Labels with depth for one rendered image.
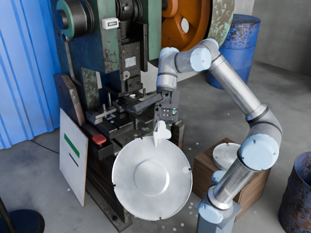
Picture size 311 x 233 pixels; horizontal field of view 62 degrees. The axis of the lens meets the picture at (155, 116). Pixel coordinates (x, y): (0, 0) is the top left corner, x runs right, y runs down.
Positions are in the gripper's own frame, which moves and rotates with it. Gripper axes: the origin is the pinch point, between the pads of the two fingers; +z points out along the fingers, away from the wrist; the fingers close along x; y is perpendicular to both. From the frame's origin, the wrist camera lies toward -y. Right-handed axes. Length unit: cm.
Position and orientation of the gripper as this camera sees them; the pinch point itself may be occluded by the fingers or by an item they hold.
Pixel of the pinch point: (154, 143)
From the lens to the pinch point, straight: 91.3
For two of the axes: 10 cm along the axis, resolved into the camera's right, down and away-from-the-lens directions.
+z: -1.0, 9.7, -2.0
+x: 1.1, 2.1, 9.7
